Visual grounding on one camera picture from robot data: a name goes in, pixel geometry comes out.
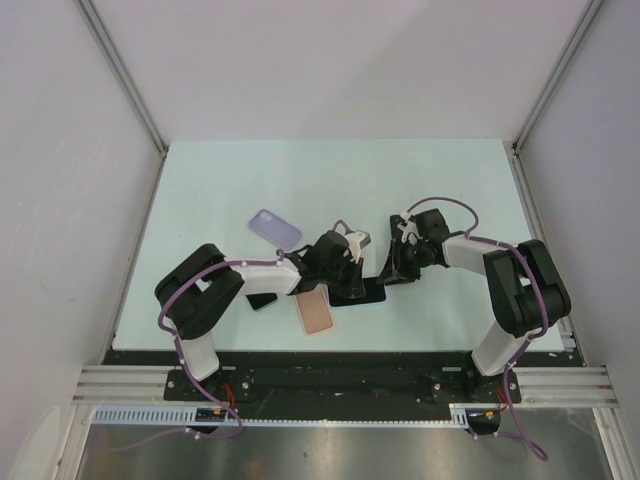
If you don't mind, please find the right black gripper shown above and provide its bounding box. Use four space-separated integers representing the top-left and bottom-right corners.
377 238 430 286

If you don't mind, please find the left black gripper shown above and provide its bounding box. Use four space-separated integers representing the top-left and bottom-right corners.
319 252 365 299

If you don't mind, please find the black phone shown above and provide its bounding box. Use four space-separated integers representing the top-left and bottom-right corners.
389 215 404 238
246 293 278 311
328 277 387 308

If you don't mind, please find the blue phone case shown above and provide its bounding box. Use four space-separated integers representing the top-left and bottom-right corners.
329 289 387 309

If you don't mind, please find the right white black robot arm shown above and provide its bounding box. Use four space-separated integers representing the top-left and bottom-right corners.
377 209 571 401

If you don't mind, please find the pink phone case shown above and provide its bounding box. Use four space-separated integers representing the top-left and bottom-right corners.
295 287 334 336

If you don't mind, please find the purple phone case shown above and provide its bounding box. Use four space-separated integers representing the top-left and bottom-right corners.
248 209 302 250

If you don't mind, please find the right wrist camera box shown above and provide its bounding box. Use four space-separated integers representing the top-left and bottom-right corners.
397 211 422 245

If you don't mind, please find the white slotted cable duct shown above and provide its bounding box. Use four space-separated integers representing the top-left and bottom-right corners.
92 405 498 428

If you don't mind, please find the aluminium cross rail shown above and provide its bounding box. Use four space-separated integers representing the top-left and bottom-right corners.
72 365 618 408

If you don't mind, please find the right aluminium frame post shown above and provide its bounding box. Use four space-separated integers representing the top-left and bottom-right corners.
511 0 608 155

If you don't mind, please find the aluminium frame post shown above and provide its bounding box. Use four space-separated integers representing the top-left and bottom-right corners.
511 0 608 155
73 0 168 159

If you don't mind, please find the left aluminium frame post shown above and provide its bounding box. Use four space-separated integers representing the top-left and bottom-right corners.
73 0 168 159

